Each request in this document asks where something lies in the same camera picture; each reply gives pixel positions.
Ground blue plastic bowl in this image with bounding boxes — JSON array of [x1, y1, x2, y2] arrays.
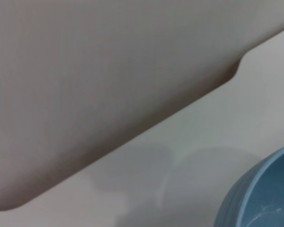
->
[[214, 143, 284, 227]]

